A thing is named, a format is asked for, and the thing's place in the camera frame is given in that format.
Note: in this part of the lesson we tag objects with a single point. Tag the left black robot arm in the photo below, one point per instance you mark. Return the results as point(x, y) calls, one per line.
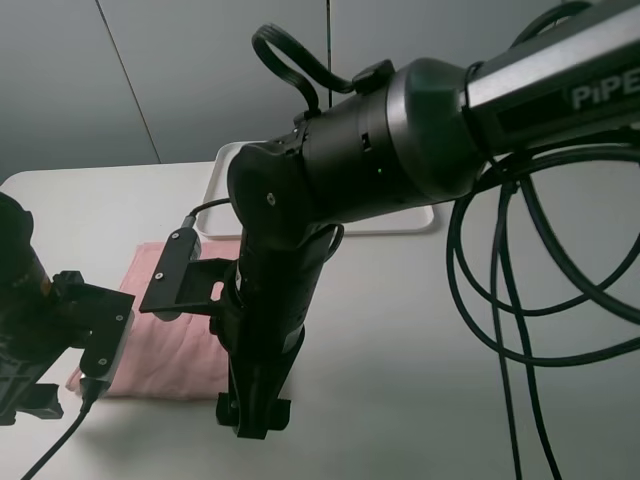
point(18, 258)

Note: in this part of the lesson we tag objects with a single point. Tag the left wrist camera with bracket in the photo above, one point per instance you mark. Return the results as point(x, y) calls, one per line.
point(102, 320)

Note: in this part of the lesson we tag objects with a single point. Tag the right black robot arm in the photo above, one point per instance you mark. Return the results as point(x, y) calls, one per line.
point(388, 140)

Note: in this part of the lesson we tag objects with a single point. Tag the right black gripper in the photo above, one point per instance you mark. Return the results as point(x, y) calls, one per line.
point(265, 303)

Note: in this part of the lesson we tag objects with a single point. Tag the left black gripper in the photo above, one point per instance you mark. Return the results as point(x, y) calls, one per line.
point(37, 326)

